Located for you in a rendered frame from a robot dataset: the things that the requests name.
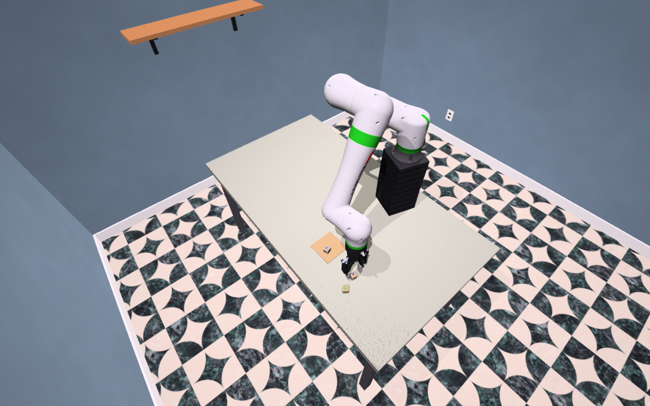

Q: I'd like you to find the peach flat mat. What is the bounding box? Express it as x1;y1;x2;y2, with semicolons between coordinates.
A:
310;232;345;263

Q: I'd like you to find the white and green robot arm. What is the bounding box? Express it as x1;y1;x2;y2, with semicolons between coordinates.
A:
322;74;431;257

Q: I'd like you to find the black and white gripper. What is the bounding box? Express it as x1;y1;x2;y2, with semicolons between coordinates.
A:
341;250;369;280

